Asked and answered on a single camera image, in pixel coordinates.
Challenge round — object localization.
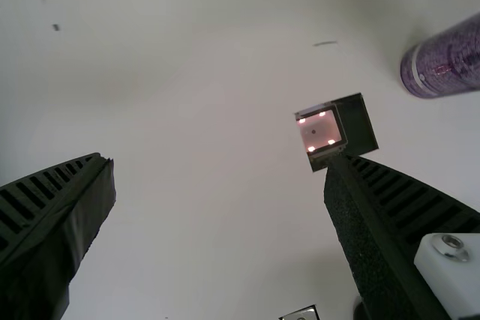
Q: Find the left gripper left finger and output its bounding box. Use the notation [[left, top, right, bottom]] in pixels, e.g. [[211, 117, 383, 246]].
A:
[[0, 152, 117, 320]]

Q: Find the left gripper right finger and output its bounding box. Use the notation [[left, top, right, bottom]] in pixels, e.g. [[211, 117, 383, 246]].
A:
[[323, 154, 480, 320]]

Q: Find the purple can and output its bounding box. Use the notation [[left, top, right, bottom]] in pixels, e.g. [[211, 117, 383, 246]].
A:
[[399, 11, 480, 100]]

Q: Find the small square scanner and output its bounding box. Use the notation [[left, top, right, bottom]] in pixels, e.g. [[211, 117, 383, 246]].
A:
[[294, 91, 380, 174]]

